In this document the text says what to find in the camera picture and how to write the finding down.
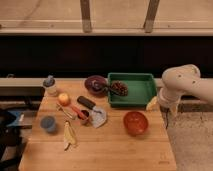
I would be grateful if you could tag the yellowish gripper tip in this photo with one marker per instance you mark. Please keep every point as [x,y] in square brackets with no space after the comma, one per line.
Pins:
[152,105]

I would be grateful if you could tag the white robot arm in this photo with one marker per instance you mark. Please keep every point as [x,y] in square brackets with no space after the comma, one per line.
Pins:
[178,81]

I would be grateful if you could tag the red bowl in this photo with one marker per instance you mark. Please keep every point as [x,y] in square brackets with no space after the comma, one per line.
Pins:
[135,123]

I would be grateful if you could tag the purple bowl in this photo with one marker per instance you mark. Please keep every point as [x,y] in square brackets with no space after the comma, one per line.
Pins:
[89,85]

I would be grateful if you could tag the green plastic tray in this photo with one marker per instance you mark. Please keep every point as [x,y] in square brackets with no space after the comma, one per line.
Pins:
[141,89]

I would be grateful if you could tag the dark red grape bunch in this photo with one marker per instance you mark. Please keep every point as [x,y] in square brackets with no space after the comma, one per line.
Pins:
[119,88]

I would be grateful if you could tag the yellow red apple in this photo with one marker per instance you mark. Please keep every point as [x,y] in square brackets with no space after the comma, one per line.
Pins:
[64,99]

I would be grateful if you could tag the yellow banana peel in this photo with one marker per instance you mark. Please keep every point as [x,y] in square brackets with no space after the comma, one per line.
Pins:
[69,136]

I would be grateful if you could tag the metal fork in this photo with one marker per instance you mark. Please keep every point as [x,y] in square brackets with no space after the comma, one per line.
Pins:
[60,108]

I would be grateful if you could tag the small bottle blue cap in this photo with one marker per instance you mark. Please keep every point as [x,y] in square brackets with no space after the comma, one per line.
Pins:
[49,84]

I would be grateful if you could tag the black blue object at left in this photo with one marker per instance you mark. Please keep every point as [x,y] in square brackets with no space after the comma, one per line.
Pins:
[10,136]

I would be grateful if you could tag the red handled measuring cup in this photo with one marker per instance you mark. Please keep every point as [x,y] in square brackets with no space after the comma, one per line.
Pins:
[84,120]

